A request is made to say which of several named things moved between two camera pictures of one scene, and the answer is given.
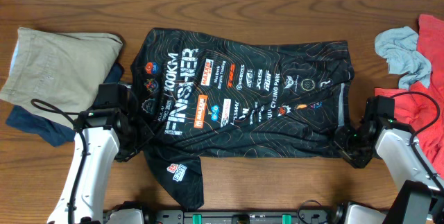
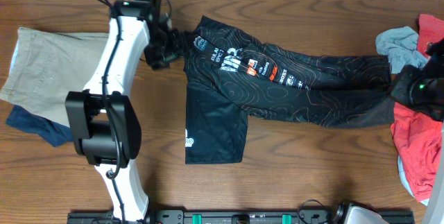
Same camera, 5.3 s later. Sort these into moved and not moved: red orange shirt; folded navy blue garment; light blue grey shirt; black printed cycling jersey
Moved: black printed cycling jersey
Not moved: red orange shirt; light blue grey shirt; folded navy blue garment
